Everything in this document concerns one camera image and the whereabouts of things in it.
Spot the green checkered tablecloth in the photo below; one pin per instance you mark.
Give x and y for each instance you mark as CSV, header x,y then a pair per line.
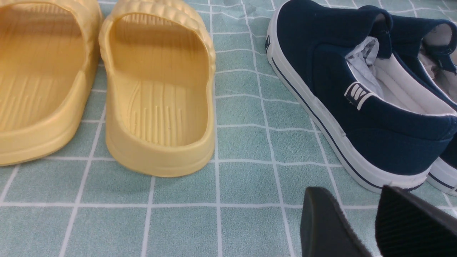
x,y
246,202

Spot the right yellow rubber slipper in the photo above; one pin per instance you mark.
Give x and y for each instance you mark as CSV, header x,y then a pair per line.
x,y
160,63

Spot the left yellow rubber slipper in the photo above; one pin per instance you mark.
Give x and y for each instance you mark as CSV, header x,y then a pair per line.
x,y
48,62

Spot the yellow rubber slipper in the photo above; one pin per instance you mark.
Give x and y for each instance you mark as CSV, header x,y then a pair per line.
x,y
48,62
160,63

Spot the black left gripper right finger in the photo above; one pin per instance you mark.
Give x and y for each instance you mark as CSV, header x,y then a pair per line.
x,y
407,226

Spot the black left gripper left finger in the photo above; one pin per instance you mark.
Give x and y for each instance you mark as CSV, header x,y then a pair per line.
x,y
324,229

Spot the navy canvas shoe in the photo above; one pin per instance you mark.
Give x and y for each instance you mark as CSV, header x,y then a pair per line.
x,y
428,48
348,70

